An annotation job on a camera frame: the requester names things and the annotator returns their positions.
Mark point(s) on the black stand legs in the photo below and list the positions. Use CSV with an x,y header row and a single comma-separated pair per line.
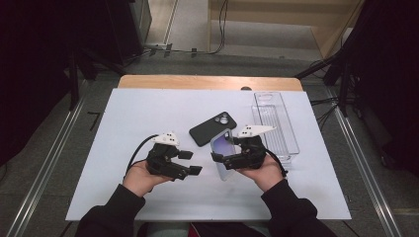
x,y
74,82
342,85

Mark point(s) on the wooden cabinet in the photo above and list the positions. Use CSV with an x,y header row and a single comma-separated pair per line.
x,y
280,19

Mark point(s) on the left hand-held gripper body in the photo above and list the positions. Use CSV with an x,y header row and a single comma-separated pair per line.
x,y
163,161

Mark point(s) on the person's left hand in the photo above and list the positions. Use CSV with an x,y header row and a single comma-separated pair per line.
x,y
141,179

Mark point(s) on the person's right hand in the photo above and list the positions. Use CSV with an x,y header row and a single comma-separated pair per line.
x,y
267,176

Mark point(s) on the black phone case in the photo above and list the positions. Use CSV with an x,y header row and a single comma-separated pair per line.
x,y
207,130

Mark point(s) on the small dark round object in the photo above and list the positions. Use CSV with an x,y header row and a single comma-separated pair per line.
x,y
245,88

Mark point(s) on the wooden table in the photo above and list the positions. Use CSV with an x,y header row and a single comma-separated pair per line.
x,y
197,82

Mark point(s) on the clear plastic container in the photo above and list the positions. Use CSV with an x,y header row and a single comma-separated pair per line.
x,y
280,131

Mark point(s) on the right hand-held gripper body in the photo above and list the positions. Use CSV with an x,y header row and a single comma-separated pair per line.
x,y
250,154

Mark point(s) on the black curtain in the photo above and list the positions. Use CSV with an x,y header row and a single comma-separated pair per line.
x,y
33,65
388,65

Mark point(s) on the white table board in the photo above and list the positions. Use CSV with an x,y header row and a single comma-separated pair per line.
x,y
148,108

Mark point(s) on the metal floor rail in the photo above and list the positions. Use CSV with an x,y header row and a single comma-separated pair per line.
x,y
42,171
365,171

